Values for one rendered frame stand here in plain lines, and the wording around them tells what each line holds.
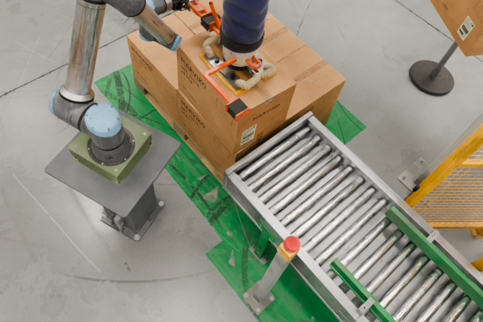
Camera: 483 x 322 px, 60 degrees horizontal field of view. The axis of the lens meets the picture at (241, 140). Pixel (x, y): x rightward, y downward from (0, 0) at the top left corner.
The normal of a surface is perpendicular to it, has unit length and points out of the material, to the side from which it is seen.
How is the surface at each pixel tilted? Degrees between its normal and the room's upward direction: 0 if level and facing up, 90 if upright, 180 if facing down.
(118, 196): 0
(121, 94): 0
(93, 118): 8
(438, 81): 0
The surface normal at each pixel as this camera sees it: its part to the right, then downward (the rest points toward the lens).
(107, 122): 0.19, -0.43
